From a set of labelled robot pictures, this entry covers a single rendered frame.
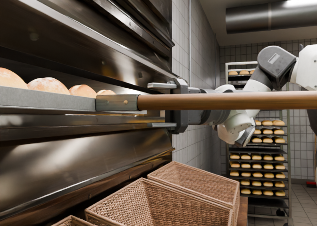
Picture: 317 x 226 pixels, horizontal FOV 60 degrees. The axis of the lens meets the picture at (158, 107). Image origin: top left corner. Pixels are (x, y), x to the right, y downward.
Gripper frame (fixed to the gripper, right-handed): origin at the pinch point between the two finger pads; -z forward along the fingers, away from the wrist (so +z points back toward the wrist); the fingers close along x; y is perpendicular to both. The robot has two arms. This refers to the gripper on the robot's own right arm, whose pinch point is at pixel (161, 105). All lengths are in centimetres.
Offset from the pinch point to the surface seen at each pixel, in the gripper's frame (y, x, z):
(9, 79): 5.5, 2.4, -30.0
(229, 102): 16.8, 0.1, 1.9
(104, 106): -2.8, -0.5, -12.0
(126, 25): -71, 43, 32
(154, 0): -95, 73, 66
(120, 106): 0.0, -0.5, -10.0
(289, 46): -210, 128, 454
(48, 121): -39.7, -4.0, -12.9
